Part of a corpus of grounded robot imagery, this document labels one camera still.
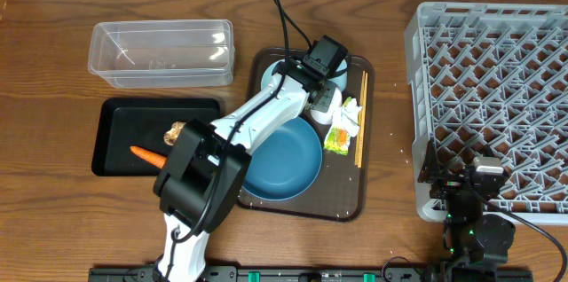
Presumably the dark brown serving tray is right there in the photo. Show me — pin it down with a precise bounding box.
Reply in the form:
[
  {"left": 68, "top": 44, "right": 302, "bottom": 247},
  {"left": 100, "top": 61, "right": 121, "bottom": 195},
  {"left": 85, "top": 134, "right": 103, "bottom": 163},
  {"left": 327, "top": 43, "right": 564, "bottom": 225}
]
[{"left": 237, "top": 56, "right": 374, "bottom": 222}]

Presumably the black waste tray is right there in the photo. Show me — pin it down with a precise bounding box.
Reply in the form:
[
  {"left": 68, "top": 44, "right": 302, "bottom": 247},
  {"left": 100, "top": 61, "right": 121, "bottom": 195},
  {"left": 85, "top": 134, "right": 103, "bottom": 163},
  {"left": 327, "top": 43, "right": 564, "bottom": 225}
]
[{"left": 91, "top": 98, "right": 221, "bottom": 176}]

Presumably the brown food scrap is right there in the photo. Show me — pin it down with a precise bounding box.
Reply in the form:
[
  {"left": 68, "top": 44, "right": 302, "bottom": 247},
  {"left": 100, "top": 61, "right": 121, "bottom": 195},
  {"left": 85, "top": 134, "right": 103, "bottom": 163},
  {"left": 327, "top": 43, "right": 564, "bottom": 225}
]
[{"left": 163, "top": 121, "right": 186, "bottom": 146}]

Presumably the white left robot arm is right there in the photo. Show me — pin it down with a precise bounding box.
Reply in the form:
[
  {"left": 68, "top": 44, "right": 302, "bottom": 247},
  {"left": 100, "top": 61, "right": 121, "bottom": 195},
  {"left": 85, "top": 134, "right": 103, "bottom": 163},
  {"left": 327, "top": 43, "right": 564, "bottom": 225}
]
[{"left": 153, "top": 58, "right": 348, "bottom": 281}]

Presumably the green snack wrapper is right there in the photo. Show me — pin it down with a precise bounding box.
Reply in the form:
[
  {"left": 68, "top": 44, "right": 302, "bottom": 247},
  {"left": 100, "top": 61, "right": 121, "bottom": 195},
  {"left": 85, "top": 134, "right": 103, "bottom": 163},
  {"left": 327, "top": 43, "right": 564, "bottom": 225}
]
[{"left": 323, "top": 98, "right": 351, "bottom": 156}]

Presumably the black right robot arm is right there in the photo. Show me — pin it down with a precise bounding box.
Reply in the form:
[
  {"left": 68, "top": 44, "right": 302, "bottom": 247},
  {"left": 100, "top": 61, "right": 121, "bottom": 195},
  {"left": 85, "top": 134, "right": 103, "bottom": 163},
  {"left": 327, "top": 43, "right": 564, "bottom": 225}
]
[{"left": 418, "top": 140, "right": 516, "bottom": 281}]

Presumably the wooden chopstick inner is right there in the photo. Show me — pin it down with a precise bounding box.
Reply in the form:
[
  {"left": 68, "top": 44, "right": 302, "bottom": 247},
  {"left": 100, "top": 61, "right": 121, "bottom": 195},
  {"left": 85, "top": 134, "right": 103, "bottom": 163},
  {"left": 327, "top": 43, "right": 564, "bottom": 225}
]
[{"left": 354, "top": 71, "right": 367, "bottom": 168}]

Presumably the wooden chopstick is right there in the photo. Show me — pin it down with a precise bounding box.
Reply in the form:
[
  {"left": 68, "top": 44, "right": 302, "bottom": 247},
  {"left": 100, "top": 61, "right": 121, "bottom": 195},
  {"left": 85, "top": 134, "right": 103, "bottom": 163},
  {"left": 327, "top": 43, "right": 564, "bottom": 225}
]
[
  {"left": 357, "top": 72, "right": 368, "bottom": 168},
  {"left": 354, "top": 71, "right": 367, "bottom": 168}
]

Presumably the blue plate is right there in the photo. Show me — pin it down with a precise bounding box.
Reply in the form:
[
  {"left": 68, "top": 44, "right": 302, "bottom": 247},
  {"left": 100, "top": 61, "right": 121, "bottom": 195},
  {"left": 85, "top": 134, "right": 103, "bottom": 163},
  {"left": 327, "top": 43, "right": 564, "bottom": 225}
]
[{"left": 243, "top": 117, "right": 323, "bottom": 200}]

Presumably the wooden chopstick outer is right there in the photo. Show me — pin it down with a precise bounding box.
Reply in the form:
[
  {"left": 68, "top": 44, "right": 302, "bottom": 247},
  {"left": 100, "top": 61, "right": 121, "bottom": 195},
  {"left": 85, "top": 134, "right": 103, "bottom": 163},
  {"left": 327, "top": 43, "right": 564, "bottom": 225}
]
[{"left": 357, "top": 72, "right": 368, "bottom": 168}]

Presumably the light blue plastic cup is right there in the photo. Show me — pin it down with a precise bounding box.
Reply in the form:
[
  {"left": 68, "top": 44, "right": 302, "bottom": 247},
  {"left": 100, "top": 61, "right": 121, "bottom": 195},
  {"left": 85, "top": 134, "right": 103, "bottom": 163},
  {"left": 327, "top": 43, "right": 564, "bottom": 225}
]
[{"left": 330, "top": 59, "right": 348, "bottom": 91}]

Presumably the clear plastic bin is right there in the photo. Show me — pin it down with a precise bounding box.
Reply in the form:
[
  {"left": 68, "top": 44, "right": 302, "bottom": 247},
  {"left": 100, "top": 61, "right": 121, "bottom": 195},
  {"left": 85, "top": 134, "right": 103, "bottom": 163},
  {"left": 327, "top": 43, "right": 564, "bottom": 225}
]
[{"left": 88, "top": 20, "right": 235, "bottom": 89}]

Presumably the grey dishwasher rack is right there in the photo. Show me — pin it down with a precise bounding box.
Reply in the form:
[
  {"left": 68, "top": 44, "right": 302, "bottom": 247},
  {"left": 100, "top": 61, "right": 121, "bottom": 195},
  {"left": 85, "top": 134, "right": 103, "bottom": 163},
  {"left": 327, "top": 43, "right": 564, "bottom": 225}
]
[{"left": 404, "top": 2, "right": 567, "bottom": 225}]

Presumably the crumpled white tissue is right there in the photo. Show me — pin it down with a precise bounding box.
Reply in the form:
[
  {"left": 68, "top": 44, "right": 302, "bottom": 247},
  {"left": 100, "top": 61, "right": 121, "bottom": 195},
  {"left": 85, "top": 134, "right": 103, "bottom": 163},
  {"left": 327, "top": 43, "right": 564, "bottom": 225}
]
[{"left": 332, "top": 97, "right": 362, "bottom": 137}]

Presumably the orange carrot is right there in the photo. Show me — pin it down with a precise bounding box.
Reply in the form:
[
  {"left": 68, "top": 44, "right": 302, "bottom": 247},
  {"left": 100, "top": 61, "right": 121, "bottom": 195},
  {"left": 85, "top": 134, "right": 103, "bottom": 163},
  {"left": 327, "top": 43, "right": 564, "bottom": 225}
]
[{"left": 130, "top": 146, "right": 167, "bottom": 169}]

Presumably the light blue rice bowl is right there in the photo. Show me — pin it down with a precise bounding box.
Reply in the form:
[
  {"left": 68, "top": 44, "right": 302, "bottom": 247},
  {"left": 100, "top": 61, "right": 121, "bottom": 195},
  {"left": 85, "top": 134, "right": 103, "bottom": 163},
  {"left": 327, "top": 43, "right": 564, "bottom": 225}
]
[{"left": 260, "top": 59, "right": 285, "bottom": 90}]

